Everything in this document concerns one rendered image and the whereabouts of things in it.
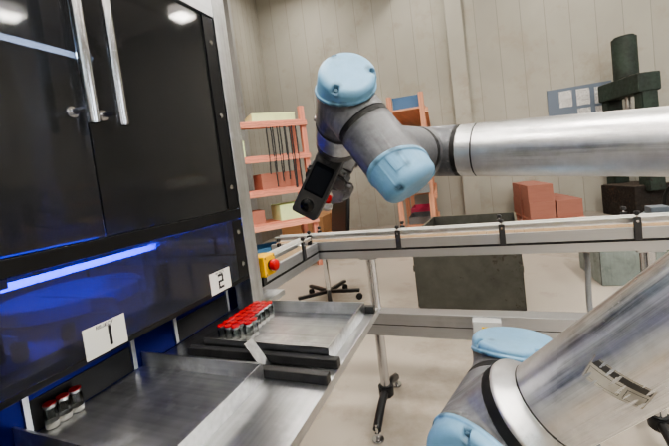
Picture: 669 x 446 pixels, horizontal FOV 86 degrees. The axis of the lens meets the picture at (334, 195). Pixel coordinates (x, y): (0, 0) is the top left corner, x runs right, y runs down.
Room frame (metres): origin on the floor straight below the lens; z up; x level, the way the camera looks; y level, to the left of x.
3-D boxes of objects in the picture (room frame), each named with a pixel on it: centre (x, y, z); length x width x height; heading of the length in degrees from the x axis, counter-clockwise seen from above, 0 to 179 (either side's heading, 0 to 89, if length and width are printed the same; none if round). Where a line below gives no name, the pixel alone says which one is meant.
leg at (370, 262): (1.83, -0.15, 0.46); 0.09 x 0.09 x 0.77; 68
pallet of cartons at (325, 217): (7.64, 0.56, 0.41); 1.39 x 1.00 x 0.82; 161
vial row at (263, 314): (0.97, 0.26, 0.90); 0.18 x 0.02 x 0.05; 158
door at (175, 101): (0.93, 0.39, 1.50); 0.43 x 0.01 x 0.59; 158
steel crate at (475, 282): (3.13, -1.14, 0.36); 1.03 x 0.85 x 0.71; 157
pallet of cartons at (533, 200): (6.25, -3.68, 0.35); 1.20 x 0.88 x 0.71; 161
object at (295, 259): (1.56, 0.31, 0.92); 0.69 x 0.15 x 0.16; 158
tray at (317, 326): (0.92, 0.16, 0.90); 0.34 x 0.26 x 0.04; 68
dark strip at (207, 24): (1.10, 0.31, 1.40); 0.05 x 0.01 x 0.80; 158
